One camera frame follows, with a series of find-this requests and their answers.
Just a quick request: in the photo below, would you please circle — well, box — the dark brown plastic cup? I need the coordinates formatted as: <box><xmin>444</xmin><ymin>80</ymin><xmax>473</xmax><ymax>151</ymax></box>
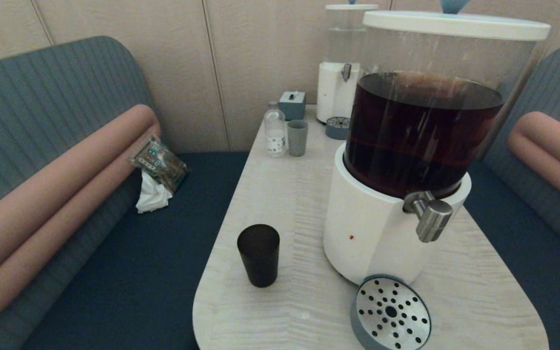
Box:
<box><xmin>237</xmin><ymin>224</ymin><xmax>280</xmax><ymax>288</ymax></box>

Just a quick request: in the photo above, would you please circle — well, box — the large dispenser with dark tea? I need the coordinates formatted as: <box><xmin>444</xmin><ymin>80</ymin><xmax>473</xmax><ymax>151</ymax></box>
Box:
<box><xmin>323</xmin><ymin>22</ymin><xmax>538</xmax><ymax>286</ymax></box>

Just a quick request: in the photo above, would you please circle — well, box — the large metal dispenser tap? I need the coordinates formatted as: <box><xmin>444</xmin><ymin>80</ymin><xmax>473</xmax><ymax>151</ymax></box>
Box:
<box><xmin>402</xmin><ymin>191</ymin><xmax>454</xmax><ymax>243</ymax></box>

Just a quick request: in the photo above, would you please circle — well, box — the grey-blue cup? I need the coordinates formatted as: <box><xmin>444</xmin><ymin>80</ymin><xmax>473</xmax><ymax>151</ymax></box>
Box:
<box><xmin>287</xmin><ymin>120</ymin><xmax>309</xmax><ymax>157</ymax></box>

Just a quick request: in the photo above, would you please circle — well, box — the clear plastic bottle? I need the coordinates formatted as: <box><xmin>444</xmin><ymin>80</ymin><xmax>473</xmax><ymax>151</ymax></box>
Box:
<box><xmin>264</xmin><ymin>101</ymin><xmax>287</xmax><ymax>158</ymax></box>

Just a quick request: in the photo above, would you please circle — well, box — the grey-blue square box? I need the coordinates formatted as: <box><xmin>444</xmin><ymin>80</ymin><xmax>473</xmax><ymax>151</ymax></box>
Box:
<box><xmin>279</xmin><ymin>91</ymin><xmax>307</xmax><ymax>121</ymax></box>

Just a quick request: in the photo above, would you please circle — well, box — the small blue perforated drip tray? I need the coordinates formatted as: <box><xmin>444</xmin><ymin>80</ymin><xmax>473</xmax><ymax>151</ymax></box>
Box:
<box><xmin>325</xmin><ymin>116</ymin><xmax>351</xmax><ymax>140</ymax></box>

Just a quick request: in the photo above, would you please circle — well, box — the small white clear dispenser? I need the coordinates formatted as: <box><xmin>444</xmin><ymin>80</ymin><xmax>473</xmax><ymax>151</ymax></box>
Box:
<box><xmin>316</xmin><ymin>8</ymin><xmax>378</xmax><ymax>124</ymax></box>

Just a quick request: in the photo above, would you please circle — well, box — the green snack packet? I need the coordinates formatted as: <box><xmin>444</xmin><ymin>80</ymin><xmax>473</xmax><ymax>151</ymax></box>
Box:
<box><xmin>130</xmin><ymin>135</ymin><xmax>189</xmax><ymax>193</ymax></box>

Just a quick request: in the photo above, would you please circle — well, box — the crumpled white tissue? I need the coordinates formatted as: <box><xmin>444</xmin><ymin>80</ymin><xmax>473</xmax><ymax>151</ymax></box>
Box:
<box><xmin>136</xmin><ymin>170</ymin><xmax>173</xmax><ymax>214</ymax></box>

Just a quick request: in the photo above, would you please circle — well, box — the round metal drip tray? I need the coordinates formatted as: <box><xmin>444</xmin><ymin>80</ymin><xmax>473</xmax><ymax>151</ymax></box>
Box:
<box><xmin>350</xmin><ymin>275</ymin><xmax>432</xmax><ymax>350</ymax></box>

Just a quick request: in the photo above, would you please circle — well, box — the small white dispenser lid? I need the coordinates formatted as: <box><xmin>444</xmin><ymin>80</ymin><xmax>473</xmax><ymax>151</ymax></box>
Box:
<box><xmin>325</xmin><ymin>0</ymin><xmax>379</xmax><ymax>11</ymax></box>

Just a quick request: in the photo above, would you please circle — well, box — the large white dispenser lid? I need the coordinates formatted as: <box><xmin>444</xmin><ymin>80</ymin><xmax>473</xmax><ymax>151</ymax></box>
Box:
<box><xmin>362</xmin><ymin>0</ymin><xmax>552</xmax><ymax>41</ymax></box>

